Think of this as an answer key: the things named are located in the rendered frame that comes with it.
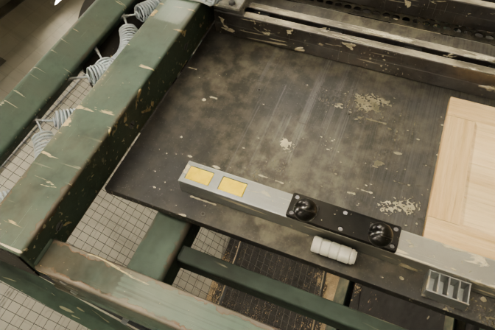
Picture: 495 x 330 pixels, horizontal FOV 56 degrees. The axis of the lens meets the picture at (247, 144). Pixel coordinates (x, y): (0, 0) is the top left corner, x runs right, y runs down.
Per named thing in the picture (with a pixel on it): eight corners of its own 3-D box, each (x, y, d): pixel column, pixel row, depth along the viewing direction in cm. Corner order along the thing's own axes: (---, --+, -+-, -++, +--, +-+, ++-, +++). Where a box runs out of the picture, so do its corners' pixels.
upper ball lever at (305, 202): (317, 222, 84) (312, 225, 71) (297, 216, 85) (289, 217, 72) (324, 202, 85) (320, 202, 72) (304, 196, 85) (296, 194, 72)
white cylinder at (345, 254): (309, 253, 84) (352, 268, 82) (310, 247, 82) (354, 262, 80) (314, 239, 86) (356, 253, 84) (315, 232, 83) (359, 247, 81)
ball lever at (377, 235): (384, 244, 81) (390, 252, 68) (362, 237, 82) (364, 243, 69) (390, 224, 82) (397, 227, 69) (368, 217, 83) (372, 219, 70)
